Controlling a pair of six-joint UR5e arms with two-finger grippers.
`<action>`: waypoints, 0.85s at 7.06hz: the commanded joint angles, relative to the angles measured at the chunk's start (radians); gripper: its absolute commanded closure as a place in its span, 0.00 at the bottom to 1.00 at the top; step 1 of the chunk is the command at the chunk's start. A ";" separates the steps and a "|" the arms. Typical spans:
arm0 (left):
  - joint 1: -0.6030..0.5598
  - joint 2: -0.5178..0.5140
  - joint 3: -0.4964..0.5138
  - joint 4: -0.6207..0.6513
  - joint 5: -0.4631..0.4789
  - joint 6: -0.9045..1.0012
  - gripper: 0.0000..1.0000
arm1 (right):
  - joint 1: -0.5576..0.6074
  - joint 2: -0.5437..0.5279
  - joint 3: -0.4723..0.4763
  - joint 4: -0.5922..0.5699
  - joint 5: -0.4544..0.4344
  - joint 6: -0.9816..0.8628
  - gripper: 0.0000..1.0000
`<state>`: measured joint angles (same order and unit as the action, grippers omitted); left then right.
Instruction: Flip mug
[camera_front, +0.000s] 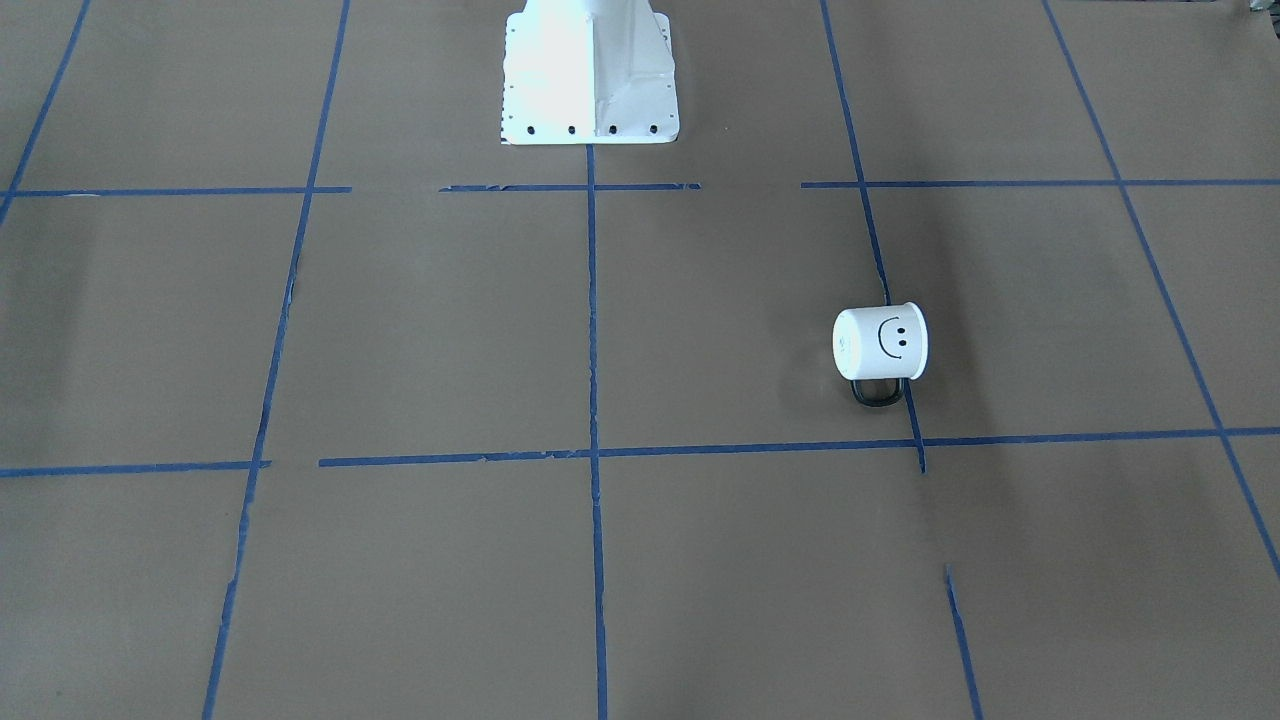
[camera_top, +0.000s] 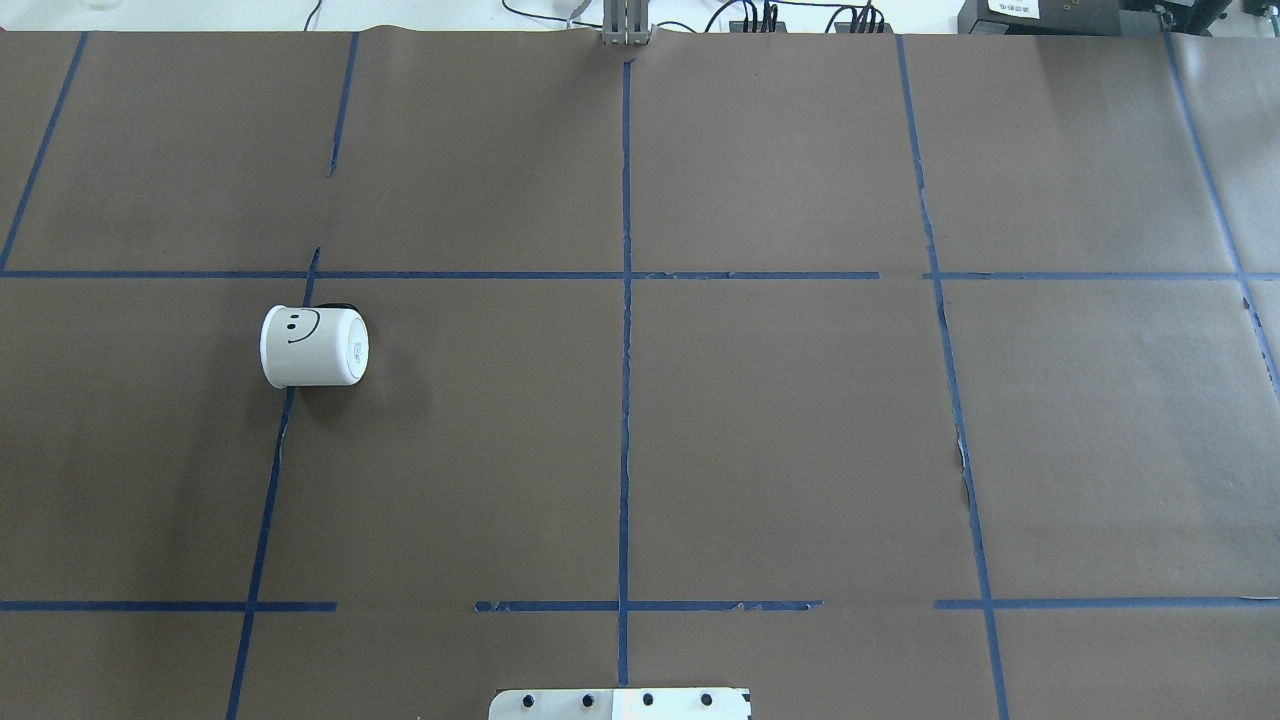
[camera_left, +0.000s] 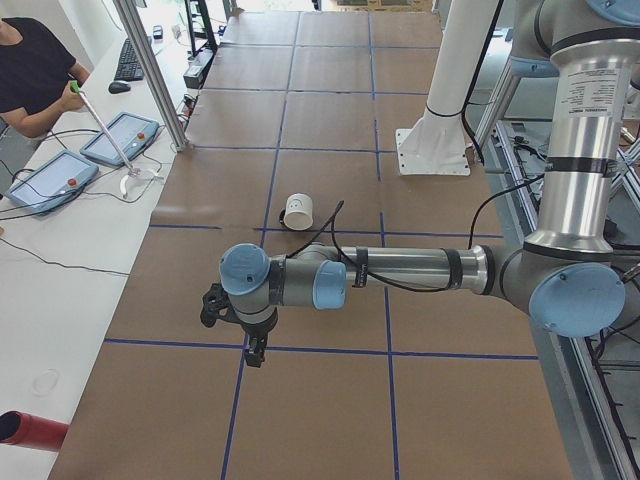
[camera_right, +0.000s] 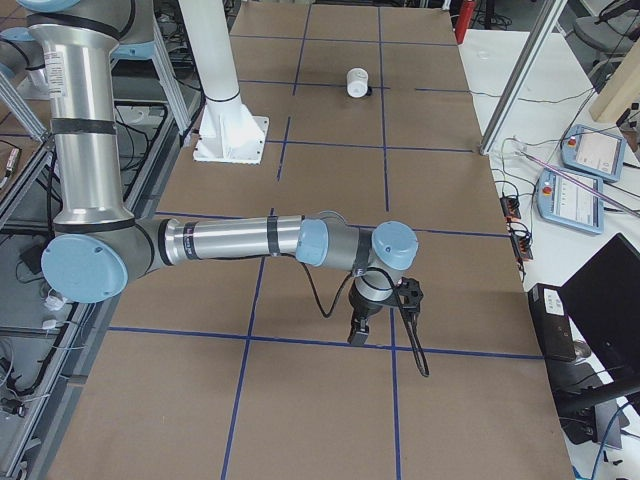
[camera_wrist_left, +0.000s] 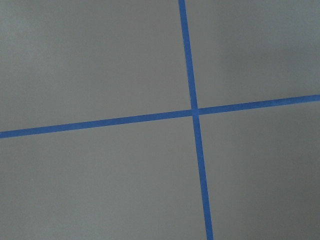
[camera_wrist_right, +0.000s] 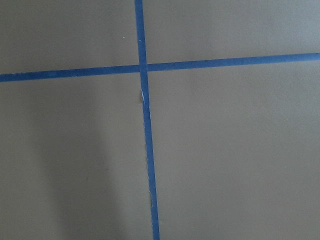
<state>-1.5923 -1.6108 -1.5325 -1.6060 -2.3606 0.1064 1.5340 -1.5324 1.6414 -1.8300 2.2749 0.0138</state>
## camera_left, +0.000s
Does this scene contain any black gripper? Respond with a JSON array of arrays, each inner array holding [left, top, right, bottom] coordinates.
[[242, 319, 274, 367]]

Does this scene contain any white mug black handle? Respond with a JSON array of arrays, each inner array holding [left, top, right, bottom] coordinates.
[[279, 193, 313, 231]]

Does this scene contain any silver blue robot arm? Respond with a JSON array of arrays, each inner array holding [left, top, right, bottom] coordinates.
[[200, 1, 639, 367]]

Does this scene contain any white side desk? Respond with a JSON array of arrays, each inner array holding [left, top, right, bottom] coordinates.
[[1, 27, 187, 479]]

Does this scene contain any brown paper table cover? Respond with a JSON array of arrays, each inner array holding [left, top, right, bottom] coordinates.
[[51, 12, 572, 479]]

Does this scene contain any red cylinder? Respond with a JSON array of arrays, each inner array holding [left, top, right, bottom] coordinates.
[[1, 411, 69, 452]]

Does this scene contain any far teach pendant tablet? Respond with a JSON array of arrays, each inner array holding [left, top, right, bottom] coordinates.
[[80, 112, 160, 167]]

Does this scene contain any teach pendant tablet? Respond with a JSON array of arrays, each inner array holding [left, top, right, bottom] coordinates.
[[5, 150, 99, 215], [80, 112, 160, 167]]

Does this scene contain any near teach pendant tablet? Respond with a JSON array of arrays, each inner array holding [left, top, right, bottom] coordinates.
[[5, 150, 99, 215]]

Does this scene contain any black power strip box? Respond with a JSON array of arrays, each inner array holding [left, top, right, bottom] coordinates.
[[183, 48, 215, 90]]

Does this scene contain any black computer mouse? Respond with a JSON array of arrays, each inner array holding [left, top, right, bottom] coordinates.
[[108, 80, 131, 94]]

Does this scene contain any black keyboard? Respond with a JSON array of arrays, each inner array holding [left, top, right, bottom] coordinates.
[[114, 39, 144, 82]]

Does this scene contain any person in black shirt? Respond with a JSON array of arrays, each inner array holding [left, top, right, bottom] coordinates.
[[1, 17, 90, 138]]

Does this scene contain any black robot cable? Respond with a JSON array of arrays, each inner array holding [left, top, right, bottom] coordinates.
[[289, 199, 546, 294]]

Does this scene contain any grabber stick green handle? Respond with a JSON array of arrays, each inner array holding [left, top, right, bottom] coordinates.
[[70, 80, 163, 199]]

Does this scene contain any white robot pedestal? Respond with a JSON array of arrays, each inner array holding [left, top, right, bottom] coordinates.
[[396, 0, 501, 176]]

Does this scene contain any aluminium frame post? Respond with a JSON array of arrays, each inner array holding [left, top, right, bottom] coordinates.
[[113, 0, 188, 152]]

